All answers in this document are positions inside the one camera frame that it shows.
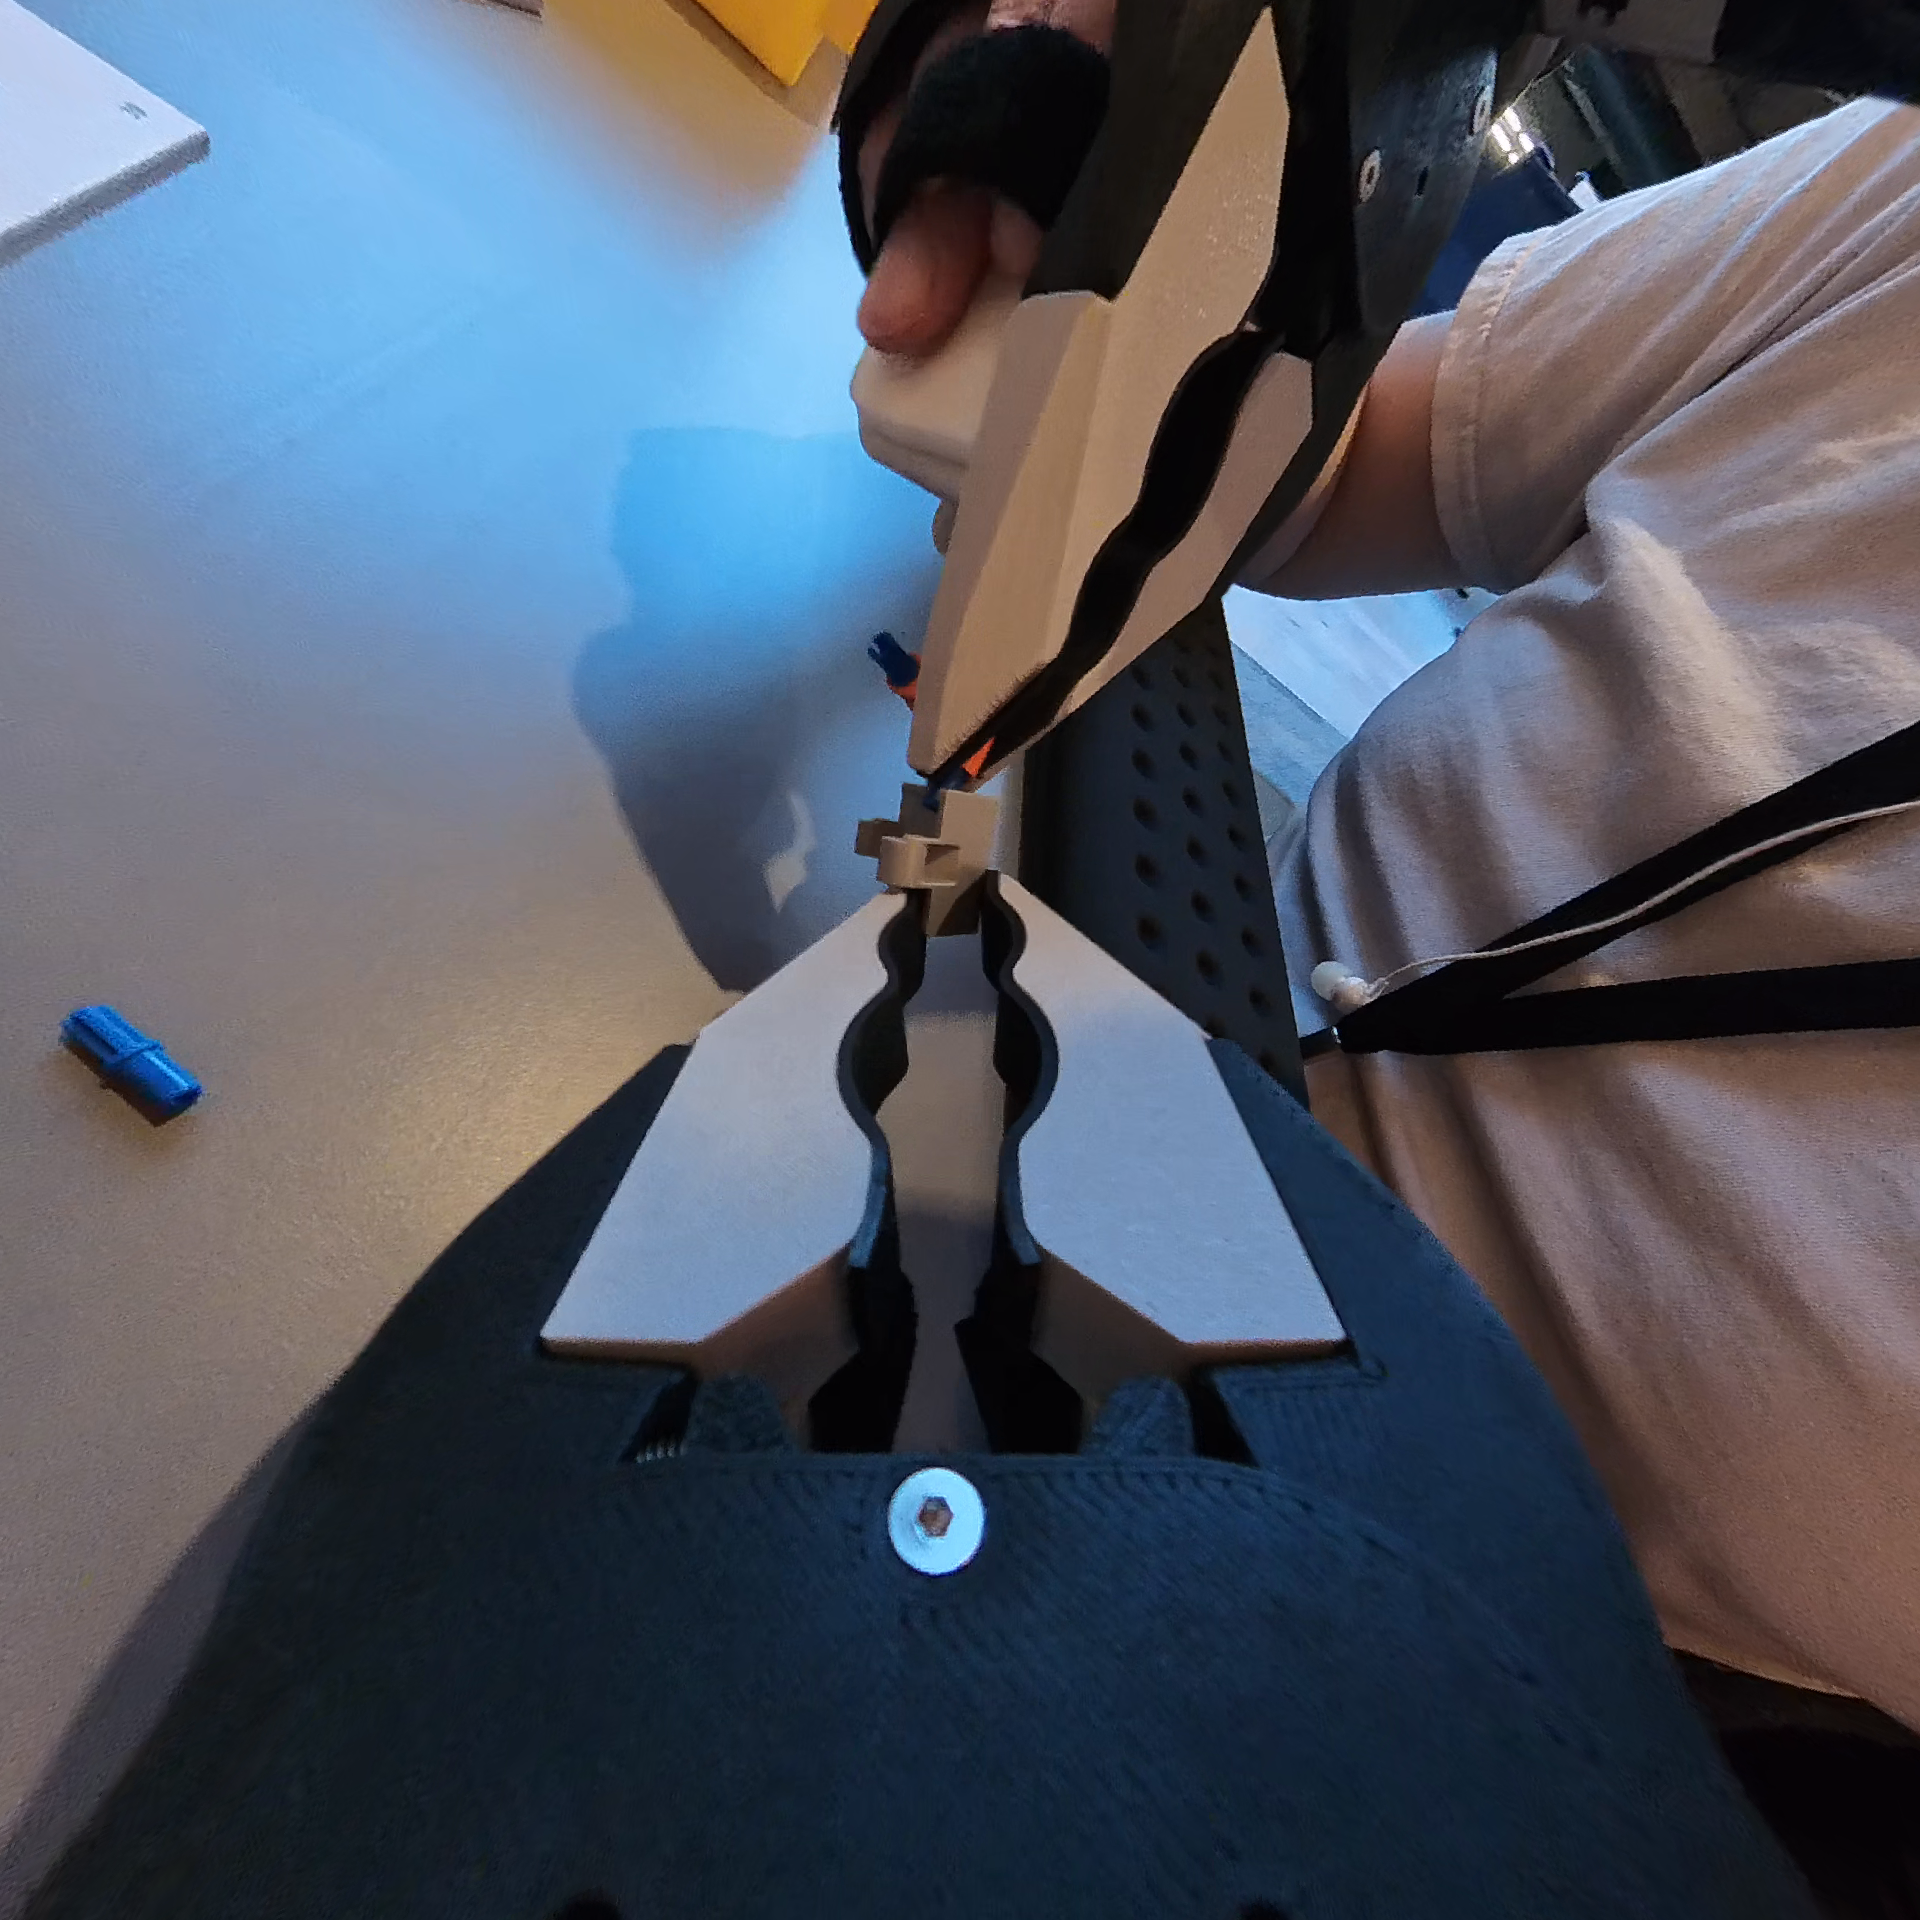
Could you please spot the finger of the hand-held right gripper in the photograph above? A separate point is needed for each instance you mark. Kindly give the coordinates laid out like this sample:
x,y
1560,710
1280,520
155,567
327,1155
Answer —
x,y
1215,512
1081,450

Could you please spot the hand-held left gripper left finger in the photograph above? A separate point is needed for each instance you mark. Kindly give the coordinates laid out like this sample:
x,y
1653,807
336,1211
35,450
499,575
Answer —
x,y
723,1202

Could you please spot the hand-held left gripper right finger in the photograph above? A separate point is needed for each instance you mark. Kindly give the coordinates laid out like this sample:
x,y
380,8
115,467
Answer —
x,y
1171,1202

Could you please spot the orange connector with blue pins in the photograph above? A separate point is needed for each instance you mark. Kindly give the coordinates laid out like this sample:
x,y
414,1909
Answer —
x,y
896,665

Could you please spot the grey angled brick piece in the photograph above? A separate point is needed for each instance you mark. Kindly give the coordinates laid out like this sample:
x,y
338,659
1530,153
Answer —
x,y
914,864

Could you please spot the person's right forearm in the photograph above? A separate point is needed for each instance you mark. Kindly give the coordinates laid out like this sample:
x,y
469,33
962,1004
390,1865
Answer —
x,y
1380,481

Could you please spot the grey desk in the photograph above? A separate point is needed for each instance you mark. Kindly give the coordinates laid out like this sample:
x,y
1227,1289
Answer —
x,y
375,599

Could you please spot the person's right hand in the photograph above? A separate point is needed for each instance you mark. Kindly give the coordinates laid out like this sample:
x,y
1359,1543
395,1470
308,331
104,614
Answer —
x,y
938,269

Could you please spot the person's torso in white shirt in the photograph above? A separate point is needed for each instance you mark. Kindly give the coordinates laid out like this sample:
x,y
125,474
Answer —
x,y
1651,1202

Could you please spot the nested yellow storage bins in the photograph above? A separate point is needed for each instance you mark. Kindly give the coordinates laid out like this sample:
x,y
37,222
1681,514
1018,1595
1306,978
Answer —
x,y
750,33

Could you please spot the small blue pin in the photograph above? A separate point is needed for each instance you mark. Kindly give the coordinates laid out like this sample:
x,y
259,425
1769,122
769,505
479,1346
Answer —
x,y
129,1058

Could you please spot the open instruction booklet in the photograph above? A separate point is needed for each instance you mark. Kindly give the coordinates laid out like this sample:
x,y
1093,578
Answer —
x,y
77,134

